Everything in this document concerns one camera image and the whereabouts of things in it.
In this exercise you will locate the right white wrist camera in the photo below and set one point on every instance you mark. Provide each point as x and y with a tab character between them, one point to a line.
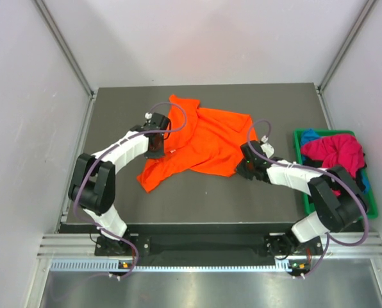
266	147

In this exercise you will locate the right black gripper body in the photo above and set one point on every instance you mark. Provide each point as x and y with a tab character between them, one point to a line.
245	169

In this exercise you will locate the aluminium frame post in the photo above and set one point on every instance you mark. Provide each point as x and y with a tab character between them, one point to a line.
55	31
345	46

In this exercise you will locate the blue t shirt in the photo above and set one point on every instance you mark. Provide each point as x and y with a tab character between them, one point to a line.
307	136

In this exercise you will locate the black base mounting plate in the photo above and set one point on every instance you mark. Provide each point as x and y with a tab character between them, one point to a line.
262	245

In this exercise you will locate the left aluminium frame post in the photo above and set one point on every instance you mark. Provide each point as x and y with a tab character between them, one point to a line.
55	31

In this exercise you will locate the black t shirt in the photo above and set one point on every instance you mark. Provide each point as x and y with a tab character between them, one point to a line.
361	178

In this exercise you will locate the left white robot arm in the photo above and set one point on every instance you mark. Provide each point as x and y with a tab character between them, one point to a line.
93	183

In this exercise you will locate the right aluminium frame post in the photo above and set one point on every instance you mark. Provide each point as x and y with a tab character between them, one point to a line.
345	46

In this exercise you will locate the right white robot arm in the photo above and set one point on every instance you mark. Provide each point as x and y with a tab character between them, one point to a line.
337	199

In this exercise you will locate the magenta t shirt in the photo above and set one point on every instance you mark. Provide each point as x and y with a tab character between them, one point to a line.
339	149

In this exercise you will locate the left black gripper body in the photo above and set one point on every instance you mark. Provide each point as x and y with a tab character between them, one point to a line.
156	152

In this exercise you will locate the orange t shirt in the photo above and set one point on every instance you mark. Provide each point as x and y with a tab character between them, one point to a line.
209	143

